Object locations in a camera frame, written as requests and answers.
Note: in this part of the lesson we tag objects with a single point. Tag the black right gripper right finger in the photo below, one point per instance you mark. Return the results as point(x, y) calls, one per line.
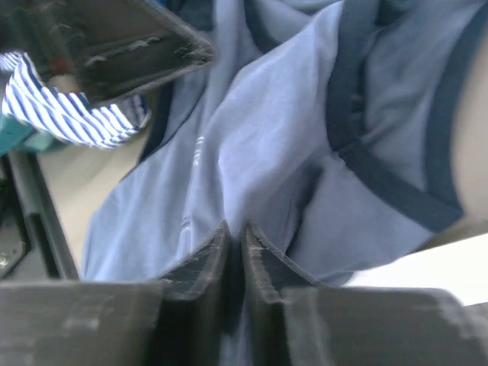
point(295, 320)

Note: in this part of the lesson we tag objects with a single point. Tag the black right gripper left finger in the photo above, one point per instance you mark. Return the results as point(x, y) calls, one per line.
point(176, 320)

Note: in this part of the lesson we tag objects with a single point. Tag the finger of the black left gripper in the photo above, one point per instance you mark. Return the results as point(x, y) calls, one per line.
point(109, 49)

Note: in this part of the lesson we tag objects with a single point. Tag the navy blue tank top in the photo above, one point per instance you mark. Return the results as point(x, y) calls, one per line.
point(325, 123)

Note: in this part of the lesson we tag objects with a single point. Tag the blue white striped shirt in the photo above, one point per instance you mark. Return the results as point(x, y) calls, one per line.
point(67, 116)

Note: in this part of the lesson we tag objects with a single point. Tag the green garment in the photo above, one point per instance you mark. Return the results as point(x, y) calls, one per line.
point(25, 138)

